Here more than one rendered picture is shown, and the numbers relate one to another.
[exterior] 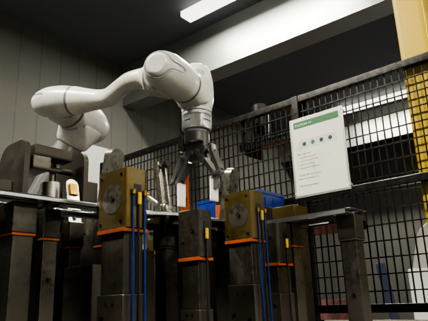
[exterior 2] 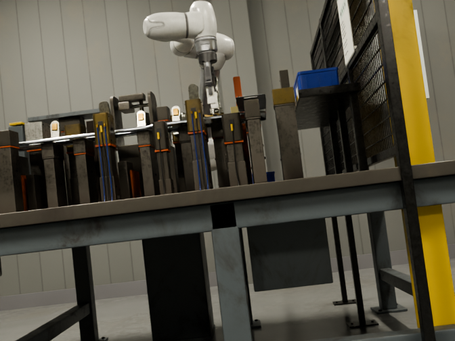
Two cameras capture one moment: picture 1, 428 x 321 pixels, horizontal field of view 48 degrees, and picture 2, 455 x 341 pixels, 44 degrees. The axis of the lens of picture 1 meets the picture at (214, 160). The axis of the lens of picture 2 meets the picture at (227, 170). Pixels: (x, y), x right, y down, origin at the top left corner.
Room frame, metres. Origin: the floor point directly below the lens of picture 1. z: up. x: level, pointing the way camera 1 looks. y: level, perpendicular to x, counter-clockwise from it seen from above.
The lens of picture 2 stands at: (0.01, -1.75, 0.63)
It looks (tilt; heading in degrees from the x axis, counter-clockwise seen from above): 4 degrees up; 52
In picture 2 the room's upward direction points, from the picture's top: 7 degrees counter-clockwise
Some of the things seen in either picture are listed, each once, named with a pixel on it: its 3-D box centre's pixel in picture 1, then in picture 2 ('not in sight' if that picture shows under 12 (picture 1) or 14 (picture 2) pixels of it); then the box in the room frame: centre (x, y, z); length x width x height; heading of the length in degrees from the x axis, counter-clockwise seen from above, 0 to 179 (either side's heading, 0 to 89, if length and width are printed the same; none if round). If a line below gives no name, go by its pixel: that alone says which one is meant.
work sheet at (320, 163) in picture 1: (319, 153); (347, 20); (1.72, -0.39, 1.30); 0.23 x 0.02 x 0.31; 49
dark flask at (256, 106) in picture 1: (260, 125); not in sight; (2.00, -0.21, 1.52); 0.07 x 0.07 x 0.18
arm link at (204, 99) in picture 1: (194, 88); (200, 20); (1.35, 0.05, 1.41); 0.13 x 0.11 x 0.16; 156
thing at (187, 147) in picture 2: (166, 281); (188, 162); (1.27, 0.13, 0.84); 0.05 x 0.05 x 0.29; 49
